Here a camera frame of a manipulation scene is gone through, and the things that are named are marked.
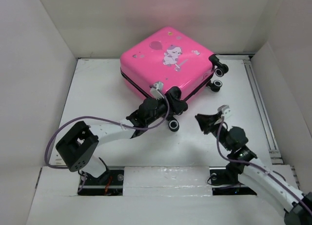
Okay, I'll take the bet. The pink suitcase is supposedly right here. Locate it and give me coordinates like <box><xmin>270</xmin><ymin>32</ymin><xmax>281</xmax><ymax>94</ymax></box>
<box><xmin>119</xmin><ymin>26</ymin><xmax>230</xmax><ymax>133</ymax></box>

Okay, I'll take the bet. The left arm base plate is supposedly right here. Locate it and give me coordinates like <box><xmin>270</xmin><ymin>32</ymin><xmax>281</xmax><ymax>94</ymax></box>
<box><xmin>78</xmin><ymin>167</ymin><xmax>124</xmax><ymax>196</ymax></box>

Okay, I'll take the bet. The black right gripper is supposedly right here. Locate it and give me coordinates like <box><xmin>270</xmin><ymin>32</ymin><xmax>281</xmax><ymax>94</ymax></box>
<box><xmin>194</xmin><ymin>113</ymin><xmax>232</xmax><ymax>151</ymax></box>

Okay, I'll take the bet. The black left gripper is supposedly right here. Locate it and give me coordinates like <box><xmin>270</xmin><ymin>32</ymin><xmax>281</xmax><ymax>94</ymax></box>
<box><xmin>146</xmin><ymin>93</ymin><xmax>187</xmax><ymax>126</ymax></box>

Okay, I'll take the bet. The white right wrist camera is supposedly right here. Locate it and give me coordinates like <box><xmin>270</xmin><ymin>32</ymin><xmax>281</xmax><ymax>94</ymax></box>
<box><xmin>218</xmin><ymin>105</ymin><xmax>232</xmax><ymax>119</ymax></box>

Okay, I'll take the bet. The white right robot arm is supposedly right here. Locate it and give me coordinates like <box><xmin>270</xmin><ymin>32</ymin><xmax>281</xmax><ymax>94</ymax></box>
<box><xmin>195</xmin><ymin>112</ymin><xmax>312</xmax><ymax>225</ymax></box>

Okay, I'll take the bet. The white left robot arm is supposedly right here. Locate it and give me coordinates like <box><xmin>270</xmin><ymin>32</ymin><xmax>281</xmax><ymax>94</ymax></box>
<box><xmin>56</xmin><ymin>98</ymin><xmax>170</xmax><ymax>185</ymax></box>

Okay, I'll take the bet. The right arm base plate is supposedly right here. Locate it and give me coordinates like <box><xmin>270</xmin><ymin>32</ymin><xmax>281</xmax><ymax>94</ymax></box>
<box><xmin>207</xmin><ymin>166</ymin><xmax>257</xmax><ymax>196</ymax></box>

